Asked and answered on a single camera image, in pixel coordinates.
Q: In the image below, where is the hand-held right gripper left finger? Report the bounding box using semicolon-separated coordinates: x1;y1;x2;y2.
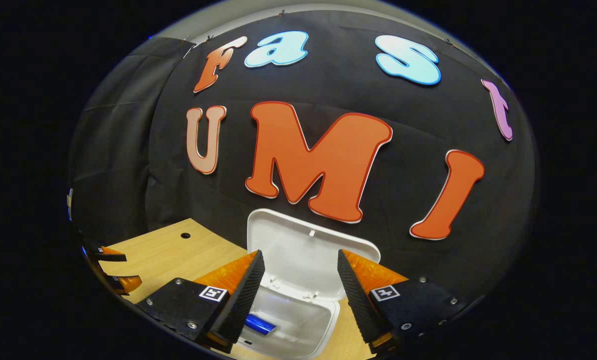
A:
134;249;267;353

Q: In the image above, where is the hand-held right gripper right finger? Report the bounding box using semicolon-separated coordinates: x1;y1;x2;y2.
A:
336;248;472;353

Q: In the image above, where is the blue pop can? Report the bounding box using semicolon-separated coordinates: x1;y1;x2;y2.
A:
243;314;278;336

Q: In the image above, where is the white desktop garbage bin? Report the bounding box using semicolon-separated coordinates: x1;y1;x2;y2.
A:
236;208;382;360

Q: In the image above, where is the wooden desktop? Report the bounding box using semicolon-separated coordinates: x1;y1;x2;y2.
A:
98;218;379;360

